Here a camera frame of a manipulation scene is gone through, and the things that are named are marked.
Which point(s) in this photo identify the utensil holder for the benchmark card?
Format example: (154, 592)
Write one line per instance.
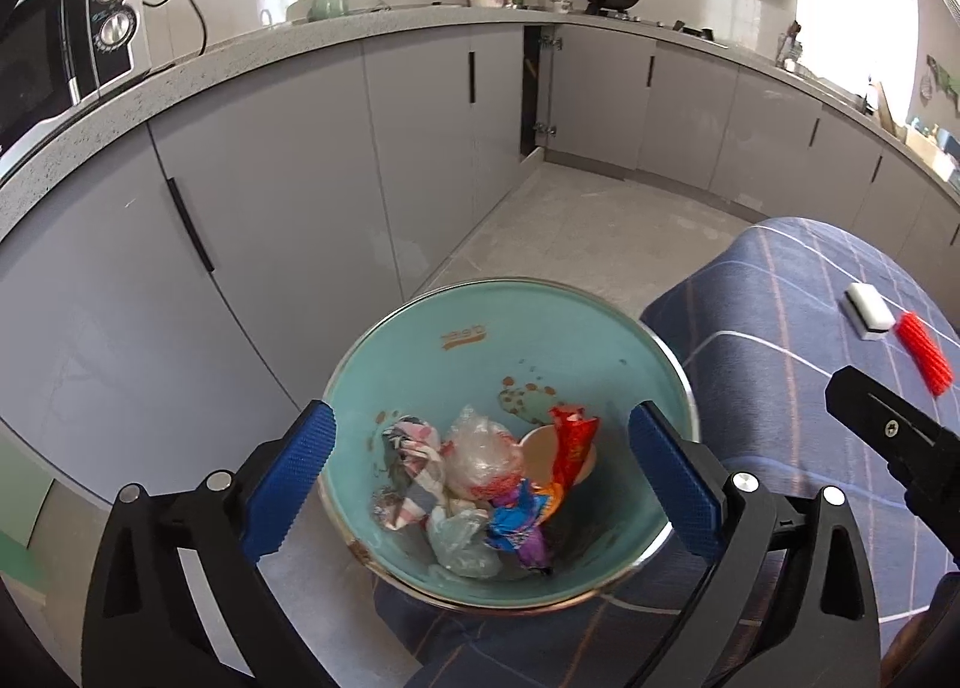
(789, 46)

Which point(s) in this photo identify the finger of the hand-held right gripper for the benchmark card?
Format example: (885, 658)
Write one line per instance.
(885, 425)

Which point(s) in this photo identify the white green plastic bag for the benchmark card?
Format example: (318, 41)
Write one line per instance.
(461, 542)

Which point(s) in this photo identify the purple blue snack wrapper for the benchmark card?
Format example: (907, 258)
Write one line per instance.
(517, 519)

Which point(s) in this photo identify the glass jar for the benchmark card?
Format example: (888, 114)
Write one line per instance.
(562, 4)

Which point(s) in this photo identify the clear red-printed plastic bag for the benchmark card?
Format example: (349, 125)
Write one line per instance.
(480, 459)

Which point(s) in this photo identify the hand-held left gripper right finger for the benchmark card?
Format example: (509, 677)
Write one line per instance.
(675, 478)

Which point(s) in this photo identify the red ribbed plastic piece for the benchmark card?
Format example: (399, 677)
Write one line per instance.
(924, 354)

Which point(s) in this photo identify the grey kitchen cabinets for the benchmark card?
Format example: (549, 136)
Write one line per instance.
(300, 170)

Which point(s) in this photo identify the silver black microwave oven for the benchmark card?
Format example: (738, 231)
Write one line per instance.
(30, 57)

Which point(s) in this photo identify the teal round bin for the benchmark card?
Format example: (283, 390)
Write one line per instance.
(465, 380)

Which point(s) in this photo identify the wooden cutting board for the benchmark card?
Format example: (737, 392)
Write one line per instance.
(881, 103)

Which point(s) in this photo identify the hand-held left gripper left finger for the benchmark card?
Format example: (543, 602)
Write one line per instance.
(289, 485)

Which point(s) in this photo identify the red snack wrapper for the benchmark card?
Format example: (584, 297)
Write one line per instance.
(574, 440)

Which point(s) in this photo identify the white sponge block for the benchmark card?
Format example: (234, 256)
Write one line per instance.
(866, 305)

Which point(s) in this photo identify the bright window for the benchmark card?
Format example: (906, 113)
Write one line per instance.
(855, 5)

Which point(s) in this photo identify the pink checkered wrapper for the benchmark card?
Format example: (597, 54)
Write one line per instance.
(412, 444)

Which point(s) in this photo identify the green ceramic teapot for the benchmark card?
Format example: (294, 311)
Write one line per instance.
(330, 5)

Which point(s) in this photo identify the blue plaid tablecloth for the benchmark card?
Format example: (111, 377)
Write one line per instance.
(765, 313)

